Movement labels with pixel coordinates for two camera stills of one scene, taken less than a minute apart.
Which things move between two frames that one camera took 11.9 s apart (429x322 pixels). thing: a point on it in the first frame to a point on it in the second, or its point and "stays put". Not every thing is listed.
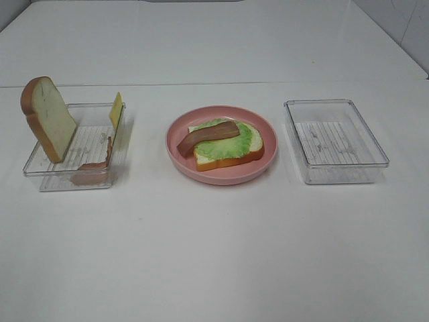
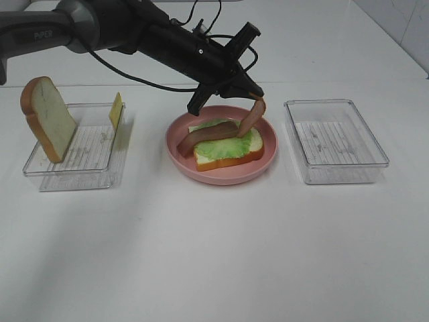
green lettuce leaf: x=235 y=145 stays put
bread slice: x=255 y=151 stays put
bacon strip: x=93 y=174 to x=256 y=113
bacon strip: x=212 y=132 stays put
